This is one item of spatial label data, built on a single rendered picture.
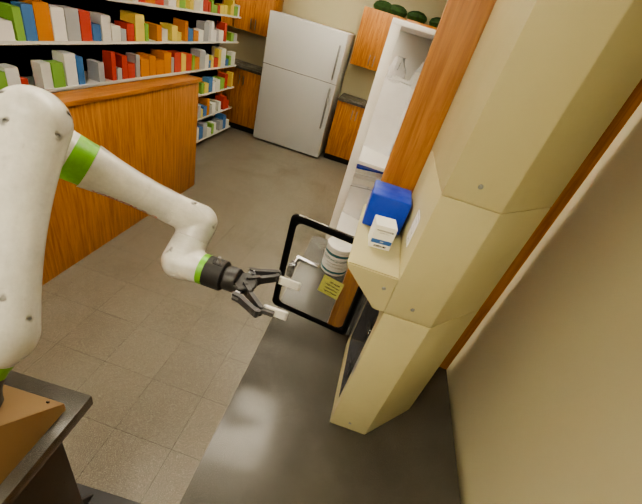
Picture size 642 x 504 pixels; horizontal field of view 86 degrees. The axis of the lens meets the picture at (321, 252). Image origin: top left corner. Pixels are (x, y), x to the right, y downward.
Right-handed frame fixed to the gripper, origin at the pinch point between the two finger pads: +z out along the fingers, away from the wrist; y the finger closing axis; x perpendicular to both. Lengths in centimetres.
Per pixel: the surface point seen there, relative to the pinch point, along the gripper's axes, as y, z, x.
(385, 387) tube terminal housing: -14.0, 32.0, 5.0
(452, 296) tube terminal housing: -13.1, 34.3, -28.5
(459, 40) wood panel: 23, 19, -72
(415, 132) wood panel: 23, 17, -50
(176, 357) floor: 50, -64, 123
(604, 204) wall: 15, 65, -49
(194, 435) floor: 11, -31, 123
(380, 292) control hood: -13.9, 20.1, -23.8
